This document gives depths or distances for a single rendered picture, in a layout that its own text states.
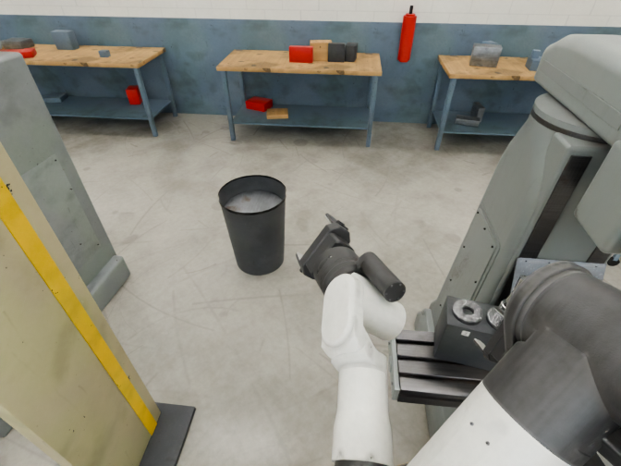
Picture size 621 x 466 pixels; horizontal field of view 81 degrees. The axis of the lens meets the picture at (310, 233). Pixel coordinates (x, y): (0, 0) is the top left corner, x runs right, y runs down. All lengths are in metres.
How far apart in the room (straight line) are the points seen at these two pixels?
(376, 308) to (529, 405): 0.25
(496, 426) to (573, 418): 0.05
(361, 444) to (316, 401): 1.76
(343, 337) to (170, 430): 1.83
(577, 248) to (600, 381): 1.29
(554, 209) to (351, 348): 1.09
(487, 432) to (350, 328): 0.20
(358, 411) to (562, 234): 1.21
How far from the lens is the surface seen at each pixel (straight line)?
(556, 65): 1.65
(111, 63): 5.00
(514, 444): 0.37
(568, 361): 0.36
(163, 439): 2.25
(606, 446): 0.39
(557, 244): 1.59
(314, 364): 2.33
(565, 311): 0.37
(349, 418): 0.48
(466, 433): 0.38
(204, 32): 5.31
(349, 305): 0.50
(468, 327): 1.22
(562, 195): 1.44
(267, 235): 2.52
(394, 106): 5.24
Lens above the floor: 2.02
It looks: 40 degrees down
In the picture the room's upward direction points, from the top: straight up
